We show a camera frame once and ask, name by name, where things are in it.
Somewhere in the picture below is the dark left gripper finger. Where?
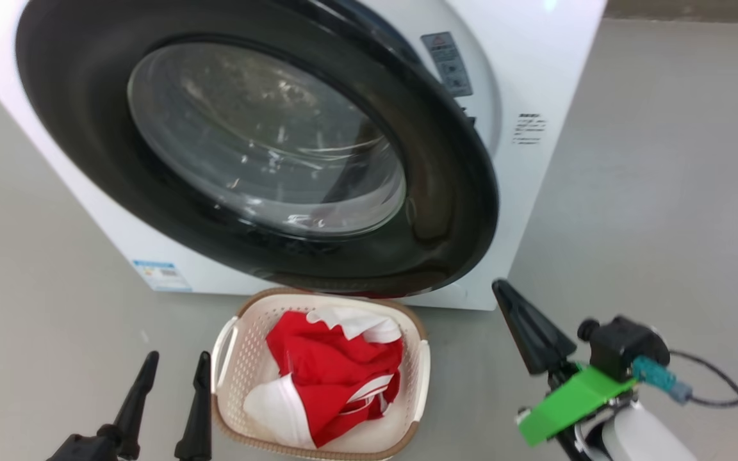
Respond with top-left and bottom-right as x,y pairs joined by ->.
174,351 -> 213,461
115,351 -> 160,460

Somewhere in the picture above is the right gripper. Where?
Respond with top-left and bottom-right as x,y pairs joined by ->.
492,279 -> 582,391

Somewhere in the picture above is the red garment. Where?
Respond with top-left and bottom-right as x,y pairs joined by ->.
266,306 -> 405,388
295,371 -> 403,449

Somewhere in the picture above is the black glass washing machine door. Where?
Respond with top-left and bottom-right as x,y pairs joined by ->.
15,0 -> 500,299

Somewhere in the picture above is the cream laundry basket brown rim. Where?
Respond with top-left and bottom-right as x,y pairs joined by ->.
211,287 -> 432,461

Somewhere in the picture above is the white washing machine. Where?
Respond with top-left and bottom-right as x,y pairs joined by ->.
0,0 -> 608,312

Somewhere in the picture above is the blue white energy label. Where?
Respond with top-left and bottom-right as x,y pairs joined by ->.
132,259 -> 193,293

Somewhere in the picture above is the grey warning sticker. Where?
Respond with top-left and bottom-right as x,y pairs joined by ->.
420,31 -> 474,98

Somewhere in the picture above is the teal right camera connector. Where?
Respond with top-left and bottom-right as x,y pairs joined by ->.
632,356 -> 693,404

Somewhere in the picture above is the black camera cable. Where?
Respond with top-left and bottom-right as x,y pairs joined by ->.
669,349 -> 738,461

